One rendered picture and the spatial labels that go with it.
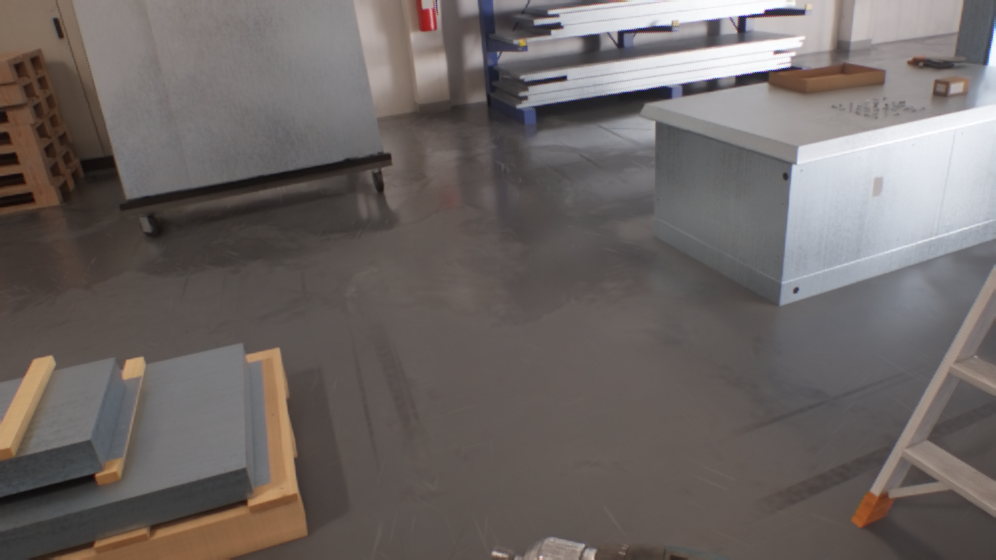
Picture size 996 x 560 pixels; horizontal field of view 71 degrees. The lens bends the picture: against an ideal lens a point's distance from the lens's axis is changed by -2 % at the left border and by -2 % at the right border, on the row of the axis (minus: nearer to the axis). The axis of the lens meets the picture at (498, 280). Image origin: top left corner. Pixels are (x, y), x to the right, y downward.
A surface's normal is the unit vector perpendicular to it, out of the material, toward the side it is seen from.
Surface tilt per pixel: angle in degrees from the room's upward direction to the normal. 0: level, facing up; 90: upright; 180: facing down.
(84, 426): 0
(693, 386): 0
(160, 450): 0
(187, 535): 90
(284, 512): 90
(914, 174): 90
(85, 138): 90
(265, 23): 78
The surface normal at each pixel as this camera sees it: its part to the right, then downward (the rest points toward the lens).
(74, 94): 0.33, 0.38
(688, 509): -0.08, -0.90
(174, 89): 0.36, 0.17
